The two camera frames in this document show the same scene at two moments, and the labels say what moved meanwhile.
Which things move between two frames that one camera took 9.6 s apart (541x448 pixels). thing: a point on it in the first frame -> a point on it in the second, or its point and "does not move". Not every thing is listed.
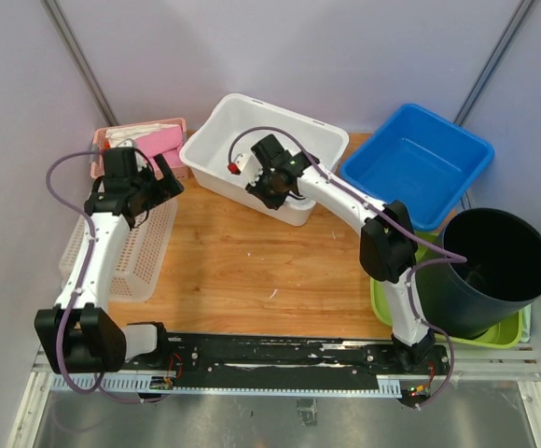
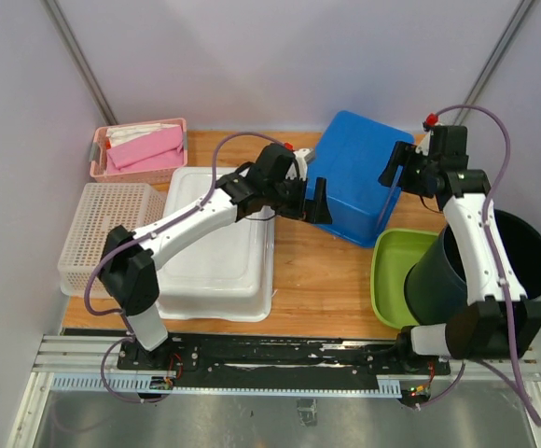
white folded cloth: [114, 137] does not move
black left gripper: [165, 188] -> [314, 211]
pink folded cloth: [166, 141] does not move
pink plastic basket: [100, 143] does not move
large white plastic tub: [226, 125] -> [228, 276]
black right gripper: [272, 203] -> [400, 153]
